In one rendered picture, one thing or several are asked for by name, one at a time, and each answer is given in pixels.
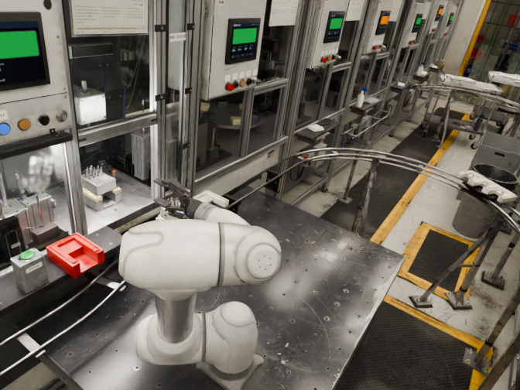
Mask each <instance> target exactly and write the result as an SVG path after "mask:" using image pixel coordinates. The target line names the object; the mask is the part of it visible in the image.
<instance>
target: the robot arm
mask: <svg viewBox="0 0 520 390"><path fill-rule="evenodd" d="M153 182H154V183H157V184H159V185H160V186H163V187H165V188H169V189H170V190H171V191H172V192H173V193H174V194H175V195H176V196H177V197H178V200H179V201H180V206H170V205H172V204H171V203H170V202H168V201H166V200H164V199H163V198H161V197H157V198H156V199H153V201H154V202H156V203H158V204H160V205H161V206H162V207H164V208H165V211H168V213H167V214H168V215H169V216H172V217H176V218H179V219H171V220H157V221H150V222H146V223H143V224H140V225H137V226H134V227H132V228H130V229H129V230H128V231H127V232H125V233H124V234H123V235H122V239H121V249H120V256H119V266H118V271H119V273H120V275H121V276H122V277H123V279H124V280H125V281H126V282H128V283H130V284H132V285H134V286H136V287H139V288H143V289H146V290H148V291H150V292H151V293H154V294H155V301H156V312H157V313H156V314H153V315H150V316H148V317H146V318H145V319H144V320H142V321H141V322H140V324H139V325H138V326H137V327H136V330H135V353H136V354H137V355H138V356H139V358H141V359H142V360H143V361H146V362H148V363H150V364H156V365H178V364H194V363H197V365H196V369H197V370H198V371H200V372H202V373H204V374H206V375H207V376H208V377H210V378H211V379H213V380H214V381H215V382H216V383H218V384H219V385H220V386H222V387H223V388H225V389H226V390H241V388H242V387H243V385H244V384H245V383H246V381H247V380H248V379H249V378H250V377H251V376H252V374H253V373H254V372H255V370H256V369H257V368H259V367H260V366H262V365H263V362H264V359H263V357H261V356H258V355H257V354H255V350H256V346H257V341H258V328H257V324H256V320H255V316H254V313H253V312H252V311H251V309H250V308H249V307H248V306H247V305H245V304H244V303H240V302H235V301H232V302H228V303H224V304H222V305H220V306H219V307H218V308H216V309H215V310H213V311H210V312H208V313H195V312H194V309H195V303H196V297H197V292H206V291H207V290H208V289H210V288H211V287H212V286H235V285H244V284H247V283H249V284H253V285H257V284H262V283H264V282H267V281H269V280H270V279H272V278H273V277H274V276H275V275H276V274H277V272H278V271H279V269H280V266H281V251H282V250H281V247H280V245H279V242H278V241H277V239H276V238H275V236H274V235H273V234H271V233H270V232H269V231H267V230H266V229H264V228H262V227H258V226H251V225H250V224H249V223H248V222H247V221H245V220H244V219H243V218H241V217H240V216H238V215H237V214H235V213H233V212H231V211H229V210H225V209H220V208H219V207H216V206H214V205H212V204H209V203H208V202H202V201H200V200H196V199H193V198H192V197H191V195H190V192H192V190H191V189H189V188H186V187H185V186H184V185H182V184H181V183H179V182H178V181H176V180H175V179H171V180H162V179H160V178H157V179H154V180H153ZM177 211H179V212H177ZM180 212H184V214H182V213H180Z"/></svg>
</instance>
